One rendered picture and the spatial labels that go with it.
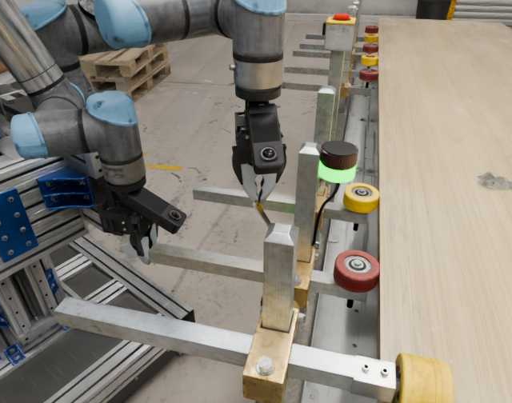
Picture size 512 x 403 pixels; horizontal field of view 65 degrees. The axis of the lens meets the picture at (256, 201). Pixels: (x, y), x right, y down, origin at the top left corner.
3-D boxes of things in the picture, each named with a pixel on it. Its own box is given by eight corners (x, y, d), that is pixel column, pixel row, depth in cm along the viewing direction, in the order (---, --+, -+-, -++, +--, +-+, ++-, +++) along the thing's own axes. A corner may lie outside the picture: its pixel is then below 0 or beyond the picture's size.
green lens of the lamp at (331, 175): (316, 180, 66) (318, 168, 65) (321, 163, 71) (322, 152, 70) (354, 185, 65) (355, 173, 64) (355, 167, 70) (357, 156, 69)
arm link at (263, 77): (287, 62, 57) (230, 64, 56) (286, 94, 59) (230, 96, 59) (279, 49, 63) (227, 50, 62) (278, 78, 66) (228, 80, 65)
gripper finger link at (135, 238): (143, 245, 84) (137, 211, 79) (151, 246, 83) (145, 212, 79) (132, 260, 80) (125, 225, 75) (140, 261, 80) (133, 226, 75)
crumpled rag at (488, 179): (472, 184, 96) (475, 175, 95) (478, 173, 101) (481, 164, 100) (514, 196, 92) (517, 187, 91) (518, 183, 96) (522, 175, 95)
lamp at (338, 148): (309, 256, 76) (318, 153, 64) (313, 237, 80) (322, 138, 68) (340, 261, 75) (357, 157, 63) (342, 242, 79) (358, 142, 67)
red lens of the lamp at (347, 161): (318, 166, 65) (319, 154, 64) (322, 150, 70) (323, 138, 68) (356, 171, 64) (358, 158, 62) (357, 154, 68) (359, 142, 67)
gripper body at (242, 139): (275, 141, 73) (278, 74, 66) (283, 164, 66) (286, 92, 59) (234, 143, 73) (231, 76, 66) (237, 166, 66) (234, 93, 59)
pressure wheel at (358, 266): (326, 317, 76) (333, 273, 70) (330, 287, 83) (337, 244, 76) (370, 325, 74) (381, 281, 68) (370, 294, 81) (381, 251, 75)
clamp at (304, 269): (279, 304, 76) (280, 285, 73) (291, 257, 87) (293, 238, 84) (309, 309, 75) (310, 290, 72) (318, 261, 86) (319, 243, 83)
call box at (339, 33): (322, 53, 104) (326, 20, 99) (326, 46, 109) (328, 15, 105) (350, 54, 102) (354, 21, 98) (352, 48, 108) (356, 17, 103)
